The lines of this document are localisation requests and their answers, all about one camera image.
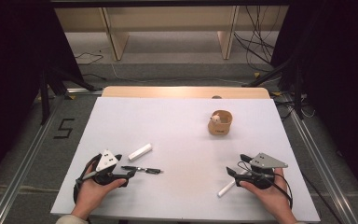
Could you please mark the slim white pen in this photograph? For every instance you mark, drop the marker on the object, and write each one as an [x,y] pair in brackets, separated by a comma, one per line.
[227,188]

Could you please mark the person's right hand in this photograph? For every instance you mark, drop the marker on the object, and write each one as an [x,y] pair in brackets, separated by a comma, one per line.
[273,199]

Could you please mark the white table cover board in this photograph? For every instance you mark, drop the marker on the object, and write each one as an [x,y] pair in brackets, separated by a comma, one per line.
[174,130]

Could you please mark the light wooden bench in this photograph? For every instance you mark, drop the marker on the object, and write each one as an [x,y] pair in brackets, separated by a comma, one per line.
[167,18]

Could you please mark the black tripod stand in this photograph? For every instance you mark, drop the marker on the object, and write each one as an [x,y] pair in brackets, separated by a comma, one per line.
[297,93]
[45,99]

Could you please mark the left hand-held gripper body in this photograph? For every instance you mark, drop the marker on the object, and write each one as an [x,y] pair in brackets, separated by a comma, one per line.
[105,161]

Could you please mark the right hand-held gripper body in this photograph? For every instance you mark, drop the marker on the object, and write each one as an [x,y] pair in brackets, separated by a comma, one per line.
[267,161]

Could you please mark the aluminium floor rail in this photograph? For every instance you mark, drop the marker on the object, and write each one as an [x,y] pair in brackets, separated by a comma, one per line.
[323,165]
[21,174]

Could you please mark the person's left hand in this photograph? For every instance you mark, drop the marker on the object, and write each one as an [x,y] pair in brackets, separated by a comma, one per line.
[90,196]

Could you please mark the yellow tape piece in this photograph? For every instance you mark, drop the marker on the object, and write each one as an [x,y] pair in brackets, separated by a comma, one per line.
[276,93]
[257,75]
[71,97]

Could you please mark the black pen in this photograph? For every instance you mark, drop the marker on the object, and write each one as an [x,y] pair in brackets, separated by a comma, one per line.
[141,170]

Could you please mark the thick white marker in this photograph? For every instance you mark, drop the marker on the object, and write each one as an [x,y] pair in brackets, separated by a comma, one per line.
[140,152]

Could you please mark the black curtain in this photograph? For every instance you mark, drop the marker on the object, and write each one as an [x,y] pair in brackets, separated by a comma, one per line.
[12,77]
[341,77]

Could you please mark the round wooden pen holder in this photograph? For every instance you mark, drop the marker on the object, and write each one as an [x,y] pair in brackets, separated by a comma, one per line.
[219,129]

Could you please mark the small cream animal figurine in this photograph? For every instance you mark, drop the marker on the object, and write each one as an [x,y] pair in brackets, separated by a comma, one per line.
[215,118]

